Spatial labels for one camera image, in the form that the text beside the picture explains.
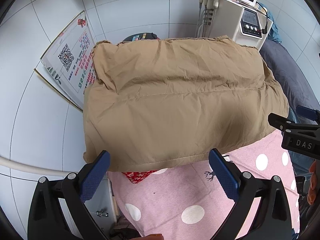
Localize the white cabinet with metal latch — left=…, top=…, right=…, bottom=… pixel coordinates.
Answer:
left=85, top=172, right=119, bottom=240

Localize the person's right hand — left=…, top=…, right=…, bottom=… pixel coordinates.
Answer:
left=307, top=160, right=320, bottom=205

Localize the person's left hand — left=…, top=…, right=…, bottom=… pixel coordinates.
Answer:
left=142, top=233, right=164, bottom=240

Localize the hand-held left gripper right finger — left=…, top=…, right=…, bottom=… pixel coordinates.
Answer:
left=208, top=149, right=293, bottom=240

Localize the tan puffer jacket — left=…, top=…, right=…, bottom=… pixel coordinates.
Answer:
left=82, top=35, right=290, bottom=172

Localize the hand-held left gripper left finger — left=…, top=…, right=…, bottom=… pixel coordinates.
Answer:
left=27, top=150, right=112, bottom=240

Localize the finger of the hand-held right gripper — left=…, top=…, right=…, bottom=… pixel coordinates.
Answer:
left=267, top=113, right=320, bottom=133
left=296, top=105, right=320, bottom=122

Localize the red floral pillow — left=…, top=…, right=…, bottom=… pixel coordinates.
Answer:
left=122, top=169, right=157, bottom=184

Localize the grey quilt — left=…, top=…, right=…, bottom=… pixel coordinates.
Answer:
left=259, top=39, right=320, bottom=124

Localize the black round device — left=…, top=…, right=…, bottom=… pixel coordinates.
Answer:
left=120, top=32, right=160, bottom=42

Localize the blue cloth pile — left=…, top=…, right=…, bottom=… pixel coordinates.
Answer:
left=257, top=2, right=282, bottom=43

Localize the printed sign board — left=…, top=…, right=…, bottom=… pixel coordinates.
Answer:
left=34, top=10, right=97, bottom=112

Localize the white machine with screen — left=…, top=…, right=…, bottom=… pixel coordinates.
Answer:
left=195, top=0, right=272, bottom=49

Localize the pink polka dot bed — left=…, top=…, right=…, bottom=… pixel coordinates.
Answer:
left=106, top=130, right=300, bottom=240

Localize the white pipe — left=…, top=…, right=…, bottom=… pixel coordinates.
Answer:
left=0, top=156, right=67, bottom=178

